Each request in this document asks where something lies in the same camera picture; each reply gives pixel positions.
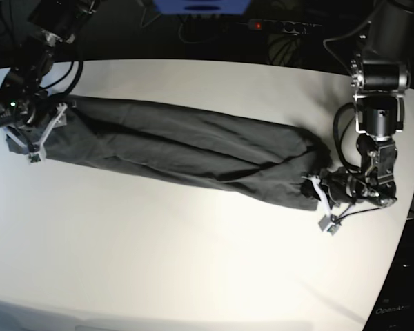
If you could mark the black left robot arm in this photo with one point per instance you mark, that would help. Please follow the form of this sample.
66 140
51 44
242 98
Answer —
377 55

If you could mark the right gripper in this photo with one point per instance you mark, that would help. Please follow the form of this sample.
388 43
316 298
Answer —
31 123

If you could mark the grey T-shirt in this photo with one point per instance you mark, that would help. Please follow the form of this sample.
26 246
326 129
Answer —
262 160

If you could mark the black power strip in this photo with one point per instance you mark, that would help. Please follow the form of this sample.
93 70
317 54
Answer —
285 27

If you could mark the blue plastic box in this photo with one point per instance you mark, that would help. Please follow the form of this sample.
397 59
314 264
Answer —
235 7

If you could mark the black OpenArm labelled box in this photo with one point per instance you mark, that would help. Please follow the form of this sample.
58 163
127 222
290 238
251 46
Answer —
394 308

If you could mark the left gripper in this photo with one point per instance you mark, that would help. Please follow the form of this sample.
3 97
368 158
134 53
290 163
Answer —
340 187

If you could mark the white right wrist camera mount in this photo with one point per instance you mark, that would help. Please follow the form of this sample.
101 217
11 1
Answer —
30 141

